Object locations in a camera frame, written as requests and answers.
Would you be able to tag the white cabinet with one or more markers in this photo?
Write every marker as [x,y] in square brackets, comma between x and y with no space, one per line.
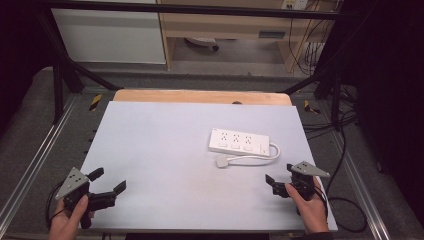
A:
[110,36]

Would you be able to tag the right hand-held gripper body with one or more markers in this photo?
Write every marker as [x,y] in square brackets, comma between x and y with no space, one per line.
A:
[305,185]

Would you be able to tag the light wooden desk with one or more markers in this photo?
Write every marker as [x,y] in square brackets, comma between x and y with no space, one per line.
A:
[220,26]

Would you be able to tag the white wall outlet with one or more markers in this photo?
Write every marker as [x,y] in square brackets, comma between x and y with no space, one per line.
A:
[295,4]

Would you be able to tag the person's right hand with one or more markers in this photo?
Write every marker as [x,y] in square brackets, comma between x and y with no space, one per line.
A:
[313,213]

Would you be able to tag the white power strip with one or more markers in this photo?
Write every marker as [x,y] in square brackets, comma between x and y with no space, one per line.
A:
[238,141]

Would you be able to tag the dark curtain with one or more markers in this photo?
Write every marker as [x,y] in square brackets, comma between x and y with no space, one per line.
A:
[20,50]
[390,100]

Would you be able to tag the aluminium rail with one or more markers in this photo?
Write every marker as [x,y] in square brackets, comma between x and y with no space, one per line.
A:
[40,150]
[360,186]

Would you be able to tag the white table cover sheet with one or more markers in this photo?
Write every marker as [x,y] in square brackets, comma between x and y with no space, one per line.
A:
[160,160]

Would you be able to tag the wooden table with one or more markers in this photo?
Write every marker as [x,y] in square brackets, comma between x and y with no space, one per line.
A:
[186,96]

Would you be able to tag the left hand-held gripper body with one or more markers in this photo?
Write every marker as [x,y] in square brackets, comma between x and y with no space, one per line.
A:
[71,183]

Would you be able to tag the black metal stand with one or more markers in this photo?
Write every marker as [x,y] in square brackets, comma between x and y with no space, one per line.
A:
[65,66]
[333,86]

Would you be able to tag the office chair base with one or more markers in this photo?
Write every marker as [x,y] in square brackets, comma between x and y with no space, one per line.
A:
[201,41]

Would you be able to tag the black metal frame bar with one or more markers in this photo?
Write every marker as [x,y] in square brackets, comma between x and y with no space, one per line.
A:
[200,10]

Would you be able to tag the person's left hand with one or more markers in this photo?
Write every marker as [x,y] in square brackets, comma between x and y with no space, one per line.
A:
[65,223]

